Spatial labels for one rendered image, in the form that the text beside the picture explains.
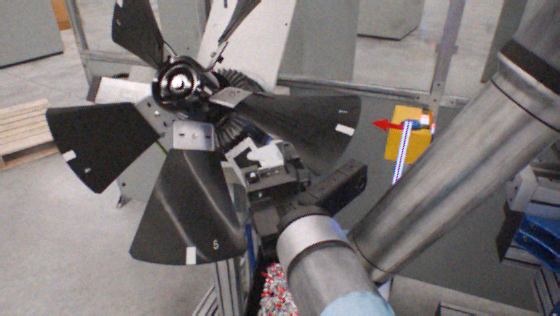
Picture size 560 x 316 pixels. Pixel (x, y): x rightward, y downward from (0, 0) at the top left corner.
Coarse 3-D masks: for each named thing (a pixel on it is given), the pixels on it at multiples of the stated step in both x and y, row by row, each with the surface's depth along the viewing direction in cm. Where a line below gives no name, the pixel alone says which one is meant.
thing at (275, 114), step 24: (264, 96) 72; (288, 96) 73; (312, 96) 73; (336, 96) 72; (264, 120) 65; (288, 120) 65; (312, 120) 65; (336, 120) 66; (312, 144) 62; (336, 144) 62; (312, 168) 59
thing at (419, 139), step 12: (396, 108) 95; (408, 108) 95; (396, 120) 89; (420, 120) 89; (432, 120) 90; (396, 132) 85; (420, 132) 83; (396, 144) 87; (408, 144) 85; (420, 144) 84; (384, 156) 90; (396, 156) 88; (408, 156) 87
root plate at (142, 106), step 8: (152, 96) 74; (136, 104) 75; (144, 104) 75; (152, 104) 75; (144, 112) 76; (152, 112) 76; (160, 112) 76; (152, 120) 77; (160, 120) 78; (168, 120) 78; (160, 128) 79; (168, 128) 79
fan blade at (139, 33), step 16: (128, 0) 81; (144, 0) 77; (128, 16) 83; (144, 16) 78; (112, 32) 90; (128, 32) 85; (144, 32) 79; (160, 32) 75; (128, 48) 88; (144, 48) 83; (160, 48) 77; (160, 64) 80
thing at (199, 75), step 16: (176, 64) 70; (192, 64) 68; (160, 80) 71; (192, 80) 68; (208, 80) 69; (224, 80) 78; (160, 96) 70; (176, 96) 68; (192, 96) 67; (208, 96) 70; (176, 112) 68; (192, 112) 70; (208, 112) 73; (224, 112) 77
